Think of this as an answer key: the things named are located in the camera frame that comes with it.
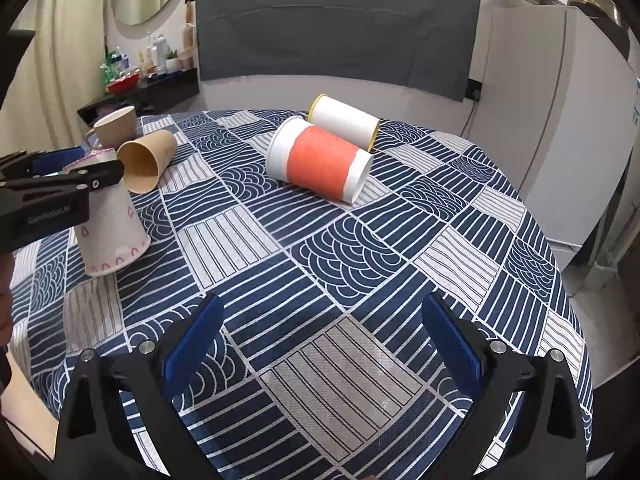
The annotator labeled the blue patterned tablecloth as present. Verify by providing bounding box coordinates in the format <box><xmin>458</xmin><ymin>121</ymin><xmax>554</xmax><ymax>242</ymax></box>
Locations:
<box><xmin>7</xmin><ymin>108</ymin><xmax>596</xmax><ymax>480</ymax></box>

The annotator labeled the white refrigerator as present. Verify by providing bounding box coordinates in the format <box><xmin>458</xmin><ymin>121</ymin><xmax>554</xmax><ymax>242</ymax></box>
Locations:
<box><xmin>462</xmin><ymin>0</ymin><xmax>640</xmax><ymax>272</ymax></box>

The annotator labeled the brown paper cup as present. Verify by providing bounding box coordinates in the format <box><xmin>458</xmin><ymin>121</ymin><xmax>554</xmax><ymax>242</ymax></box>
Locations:
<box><xmin>116</xmin><ymin>130</ymin><xmax>179</xmax><ymax>195</ymax></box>

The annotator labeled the orange and white cup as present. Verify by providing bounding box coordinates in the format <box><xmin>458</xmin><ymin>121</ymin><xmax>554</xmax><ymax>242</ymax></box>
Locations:
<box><xmin>265</xmin><ymin>116</ymin><xmax>375</xmax><ymax>205</ymax></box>

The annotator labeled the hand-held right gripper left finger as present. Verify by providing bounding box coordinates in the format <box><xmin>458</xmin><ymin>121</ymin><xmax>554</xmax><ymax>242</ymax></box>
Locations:
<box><xmin>54</xmin><ymin>292</ymin><xmax>226</xmax><ymax>480</ymax></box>

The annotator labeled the red bowl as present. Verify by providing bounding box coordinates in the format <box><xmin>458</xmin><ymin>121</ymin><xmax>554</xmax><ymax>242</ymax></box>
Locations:
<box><xmin>106</xmin><ymin>72</ymin><xmax>141</xmax><ymax>95</ymax></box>

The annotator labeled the beige mug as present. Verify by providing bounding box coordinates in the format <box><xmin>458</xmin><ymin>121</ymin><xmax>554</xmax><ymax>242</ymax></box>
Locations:
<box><xmin>84</xmin><ymin>106</ymin><xmax>139</xmax><ymax>151</ymax></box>

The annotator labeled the white cup yellow rim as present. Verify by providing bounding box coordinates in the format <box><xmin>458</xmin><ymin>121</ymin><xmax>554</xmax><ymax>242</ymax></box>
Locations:
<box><xmin>306</xmin><ymin>93</ymin><xmax>382</xmax><ymax>154</ymax></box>

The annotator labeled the black shelf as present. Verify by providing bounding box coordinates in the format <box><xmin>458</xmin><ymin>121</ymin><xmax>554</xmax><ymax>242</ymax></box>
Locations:
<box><xmin>77</xmin><ymin>67</ymin><xmax>201</xmax><ymax>122</ymax></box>

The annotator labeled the white paper cup pink print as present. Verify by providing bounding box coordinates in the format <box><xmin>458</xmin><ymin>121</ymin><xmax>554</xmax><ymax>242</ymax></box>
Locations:
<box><xmin>62</xmin><ymin>150</ymin><xmax>151</xmax><ymax>277</ymax></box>

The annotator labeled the dark grey cloth cover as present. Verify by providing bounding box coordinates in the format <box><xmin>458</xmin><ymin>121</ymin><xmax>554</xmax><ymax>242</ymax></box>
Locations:
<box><xmin>194</xmin><ymin>0</ymin><xmax>484</xmax><ymax>104</ymax></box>

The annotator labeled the white bottle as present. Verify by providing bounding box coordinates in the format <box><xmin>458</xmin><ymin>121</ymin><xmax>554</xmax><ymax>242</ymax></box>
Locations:
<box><xmin>153</xmin><ymin>34</ymin><xmax>169</xmax><ymax>75</ymax></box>

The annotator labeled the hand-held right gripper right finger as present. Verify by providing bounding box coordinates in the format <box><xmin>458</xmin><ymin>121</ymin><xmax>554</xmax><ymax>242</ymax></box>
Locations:
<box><xmin>421</xmin><ymin>292</ymin><xmax>588</xmax><ymax>480</ymax></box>

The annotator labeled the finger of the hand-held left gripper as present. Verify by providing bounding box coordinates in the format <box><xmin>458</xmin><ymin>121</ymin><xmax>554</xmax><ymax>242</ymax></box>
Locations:
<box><xmin>0</xmin><ymin>160</ymin><xmax>125</xmax><ymax>202</ymax></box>
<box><xmin>0</xmin><ymin>147</ymin><xmax>84</xmax><ymax>182</ymax></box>

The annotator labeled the beige curtain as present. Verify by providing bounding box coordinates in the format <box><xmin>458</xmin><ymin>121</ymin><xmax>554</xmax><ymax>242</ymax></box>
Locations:
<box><xmin>0</xmin><ymin>0</ymin><xmax>122</xmax><ymax>154</ymax></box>

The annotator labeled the steel pot with lid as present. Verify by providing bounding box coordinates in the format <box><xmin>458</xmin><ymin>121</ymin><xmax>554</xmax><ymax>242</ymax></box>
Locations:
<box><xmin>565</xmin><ymin>0</ymin><xmax>624</xmax><ymax>27</ymax></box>

